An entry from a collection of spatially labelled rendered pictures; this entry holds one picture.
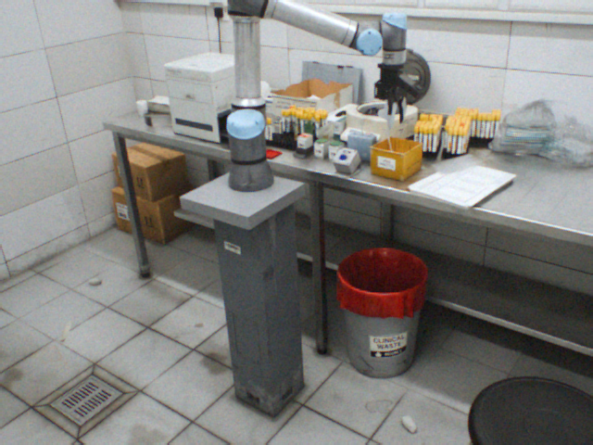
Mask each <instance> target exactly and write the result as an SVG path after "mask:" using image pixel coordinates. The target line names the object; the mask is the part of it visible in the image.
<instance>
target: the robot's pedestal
mask: <svg viewBox="0 0 593 445"><path fill-rule="evenodd" d="M213 220H214V227H215V235H216V242H217V249H218V256H219V264H220V271H221V285H222V293H223V300H224V308H225V314H226V322H227V329H228V337H229V344H230V352H231V359H232V367H233V380H234V387H235V397H236V398H238V399H240V400H242V401H245V402H246V403H248V404H250V405H252V406H254V407H256V408H258V409H260V410H262V411H263V412H264V413H267V414H269V415H271V416H273V417H276V416H277V414H278V413H279V412H280V411H281V410H282V409H283V408H284V407H285V406H286V405H287V404H288V403H289V402H290V401H291V400H292V399H293V398H294V397H295V396H296V395H297V394H298V393H299V392H300V391H301V390H302V389H303V388H304V387H305V382H304V365H303V349H302V332H301V315H300V297H299V281H298V264H297V231H296V215H295V202H293V203H292V204H290V205H289V206H287V207H286V208H284V209H282V210H280V211H279V212H277V213H275V214H274V215H272V216H271V217H270V218H269V219H267V220H265V221H264V222H262V223H260V224H258V225H257V226H255V227H254V228H252V229H251V230H247V229H245V228H242V227H239V226H236V225H232V224H229V223H227V222H222V221H219V220H216V219H213Z"/></svg>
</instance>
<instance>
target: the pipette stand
mask: <svg viewBox="0 0 593 445"><path fill-rule="evenodd" d="M375 144H376V135H373V134H367V133H363V134H362V135H361V133H357V132H351V133H349V134H347V148H349V149H354V150H357V152H358V154H359V157H360V160H361V164H363V165H367V166H370V165H371V149H370V146H373V145H375Z"/></svg>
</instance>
